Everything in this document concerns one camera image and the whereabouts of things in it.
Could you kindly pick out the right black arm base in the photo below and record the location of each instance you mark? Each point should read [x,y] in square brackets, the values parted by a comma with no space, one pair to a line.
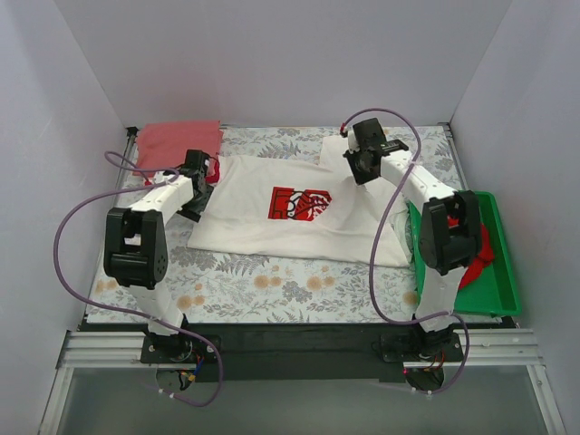
[430,350]

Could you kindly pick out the folded crimson t-shirt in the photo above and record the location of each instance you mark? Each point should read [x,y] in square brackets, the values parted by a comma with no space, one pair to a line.
[214,172]

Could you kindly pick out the folded salmon pink t-shirt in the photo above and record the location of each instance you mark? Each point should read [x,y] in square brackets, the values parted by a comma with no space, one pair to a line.
[165,144]

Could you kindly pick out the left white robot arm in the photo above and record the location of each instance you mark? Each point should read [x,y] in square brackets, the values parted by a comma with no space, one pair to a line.
[136,253]

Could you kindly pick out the green plastic tray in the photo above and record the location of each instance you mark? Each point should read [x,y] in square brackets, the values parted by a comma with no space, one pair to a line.
[494,290]

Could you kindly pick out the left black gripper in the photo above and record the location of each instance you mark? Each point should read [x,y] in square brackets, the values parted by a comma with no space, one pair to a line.
[199,199]

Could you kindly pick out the red crumpled t-shirt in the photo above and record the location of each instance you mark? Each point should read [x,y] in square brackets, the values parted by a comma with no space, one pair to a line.
[484,259]

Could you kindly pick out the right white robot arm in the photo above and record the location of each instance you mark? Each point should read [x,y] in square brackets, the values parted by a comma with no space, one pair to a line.
[418,186]

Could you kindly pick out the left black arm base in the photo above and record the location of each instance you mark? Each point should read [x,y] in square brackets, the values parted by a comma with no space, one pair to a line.
[184,354]

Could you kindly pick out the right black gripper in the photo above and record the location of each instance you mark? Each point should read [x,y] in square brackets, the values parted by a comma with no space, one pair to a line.
[359,164]

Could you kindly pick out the floral patterned table mat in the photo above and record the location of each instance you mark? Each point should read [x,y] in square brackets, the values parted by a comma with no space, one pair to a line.
[213,287]

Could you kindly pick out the aluminium frame rail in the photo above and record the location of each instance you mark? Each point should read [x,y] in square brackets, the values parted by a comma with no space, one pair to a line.
[123,350]

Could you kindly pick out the white printed t-shirt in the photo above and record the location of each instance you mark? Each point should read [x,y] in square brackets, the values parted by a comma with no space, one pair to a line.
[297,209]

